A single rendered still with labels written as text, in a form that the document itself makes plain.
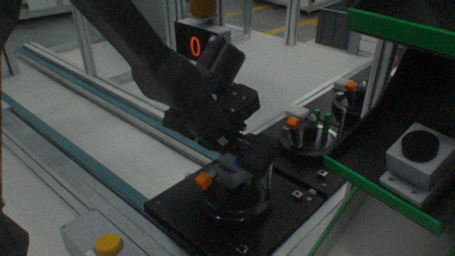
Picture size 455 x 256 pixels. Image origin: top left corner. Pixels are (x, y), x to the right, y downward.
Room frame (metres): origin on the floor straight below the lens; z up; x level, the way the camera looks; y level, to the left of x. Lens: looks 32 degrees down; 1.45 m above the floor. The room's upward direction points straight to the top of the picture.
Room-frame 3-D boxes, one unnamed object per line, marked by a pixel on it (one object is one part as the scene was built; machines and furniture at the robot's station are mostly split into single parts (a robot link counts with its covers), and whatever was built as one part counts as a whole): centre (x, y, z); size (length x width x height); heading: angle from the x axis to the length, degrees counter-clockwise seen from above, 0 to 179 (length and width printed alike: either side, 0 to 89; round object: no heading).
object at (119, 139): (0.76, 0.19, 0.91); 0.84 x 0.28 x 0.10; 47
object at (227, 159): (0.55, -0.02, 1.06); 0.08 x 0.04 x 0.07; 137
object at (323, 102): (0.91, -0.35, 1.01); 0.24 x 0.24 x 0.13; 47
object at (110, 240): (0.44, 0.20, 0.96); 0.04 x 0.04 x 0.02
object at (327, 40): (2.46, -0.95, 0.73); 0.62 x 0.42 x 0.23; 47
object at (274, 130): (0.73, -0.19, 1.01); 0.24 x 0.24 x 0.13; 47
